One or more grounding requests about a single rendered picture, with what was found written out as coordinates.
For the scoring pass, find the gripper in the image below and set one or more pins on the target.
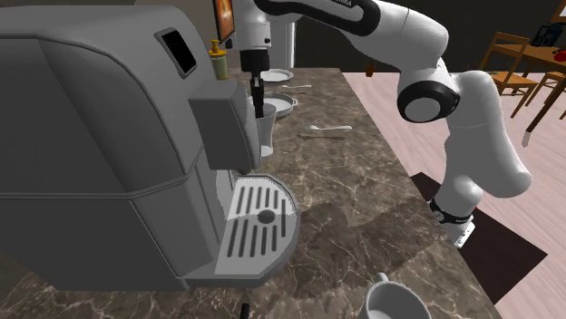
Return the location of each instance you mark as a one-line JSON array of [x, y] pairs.
[[254, 61]]

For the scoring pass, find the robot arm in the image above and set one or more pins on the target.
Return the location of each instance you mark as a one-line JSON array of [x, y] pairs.
[[480, 145]]

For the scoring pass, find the white plate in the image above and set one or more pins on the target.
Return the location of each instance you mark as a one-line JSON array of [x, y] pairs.
[[276, 75]]

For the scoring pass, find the tall white cup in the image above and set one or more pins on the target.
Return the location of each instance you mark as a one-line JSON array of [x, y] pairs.
[[266, 130]]

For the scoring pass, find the white fork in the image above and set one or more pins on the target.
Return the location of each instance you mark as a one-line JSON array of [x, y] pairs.
[[297, 85]]

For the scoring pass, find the yellow soap dispenser bottle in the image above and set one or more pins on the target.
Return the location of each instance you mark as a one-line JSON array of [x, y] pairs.
[[219, 62]]

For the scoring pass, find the white spoon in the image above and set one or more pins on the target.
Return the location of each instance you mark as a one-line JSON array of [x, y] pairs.
[[329, 128]]

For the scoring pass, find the grey coffee machine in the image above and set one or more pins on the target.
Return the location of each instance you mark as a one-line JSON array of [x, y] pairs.
[[101, 145]]

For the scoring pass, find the wooden chair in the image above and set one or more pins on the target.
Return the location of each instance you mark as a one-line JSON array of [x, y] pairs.
[[555, 81], [513, 79]]

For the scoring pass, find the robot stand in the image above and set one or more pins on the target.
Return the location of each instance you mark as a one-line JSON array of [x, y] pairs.
[[499, 260]]

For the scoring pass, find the wooden dining table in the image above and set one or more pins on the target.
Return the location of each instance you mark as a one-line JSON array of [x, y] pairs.
[[546, 59]]

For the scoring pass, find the orange wall picture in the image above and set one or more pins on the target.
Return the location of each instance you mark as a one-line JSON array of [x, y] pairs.
[[223, 20]]

